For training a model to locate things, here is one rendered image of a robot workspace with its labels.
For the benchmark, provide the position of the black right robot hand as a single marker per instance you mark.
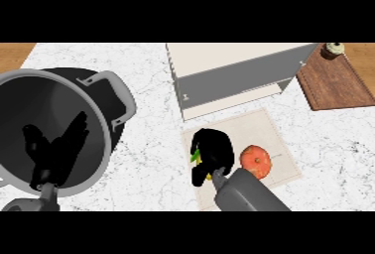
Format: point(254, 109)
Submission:
point(216, 149)

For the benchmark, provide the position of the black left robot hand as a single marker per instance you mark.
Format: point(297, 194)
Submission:
point(61, 150)

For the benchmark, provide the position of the yellow lemon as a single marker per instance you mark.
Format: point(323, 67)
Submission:
point(196, 156)

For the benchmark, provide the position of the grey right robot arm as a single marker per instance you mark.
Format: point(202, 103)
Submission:
point(247, 191)

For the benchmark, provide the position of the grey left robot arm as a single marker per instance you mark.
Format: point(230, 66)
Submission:
point(40, 202)

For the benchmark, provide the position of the beige placemat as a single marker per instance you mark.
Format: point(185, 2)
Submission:
point(263, 132)

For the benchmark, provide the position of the grey and cream tiered shelf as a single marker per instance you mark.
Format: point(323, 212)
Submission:
point(229, 79)

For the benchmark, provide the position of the large black cooking pot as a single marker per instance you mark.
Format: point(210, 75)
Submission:
point(58, 129)

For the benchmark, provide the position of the orange round fruit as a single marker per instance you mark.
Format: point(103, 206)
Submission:
point(255, 161)

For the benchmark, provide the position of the brown wooden cutting board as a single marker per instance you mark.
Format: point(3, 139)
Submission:
point(337, 82)

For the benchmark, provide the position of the dark cupcake with pale topping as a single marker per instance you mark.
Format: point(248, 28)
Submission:
point(332, 50)

